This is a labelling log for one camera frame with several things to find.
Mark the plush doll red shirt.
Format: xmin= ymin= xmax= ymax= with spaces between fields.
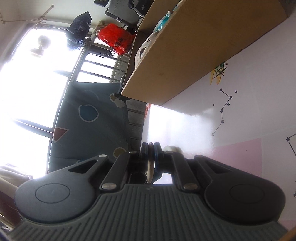
xmin=134 ymin=31 xmax=159 ymax=68

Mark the blue wet wipes pack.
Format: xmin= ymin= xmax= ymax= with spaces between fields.
xmin=153 ymin=11 xmax=171 ymax=32

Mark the beige powder puff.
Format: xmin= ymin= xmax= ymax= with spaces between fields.
xmin=147 ymin=143 xmax=154 ymax=184

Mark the dark patterned bed sheet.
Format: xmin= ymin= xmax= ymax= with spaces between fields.
xmin=48 ymin=82 xmax=130 ymax=172

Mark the brown cardboard box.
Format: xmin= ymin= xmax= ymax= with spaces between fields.
xmin=121 ymin=1 xmax=288 ymax=105

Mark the red plastic bag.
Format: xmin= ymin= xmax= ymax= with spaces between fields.
xmin=97 ymin=23 xmax=135 ymax=55

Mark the dark blue hanging garment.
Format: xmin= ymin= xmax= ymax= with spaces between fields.
xmin=66 ymin=11 xmax=92 ymax=50

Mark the grey folded wheelchair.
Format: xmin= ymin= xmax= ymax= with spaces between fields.
xmin=93 ymin=0 xmax=154 ymax=28

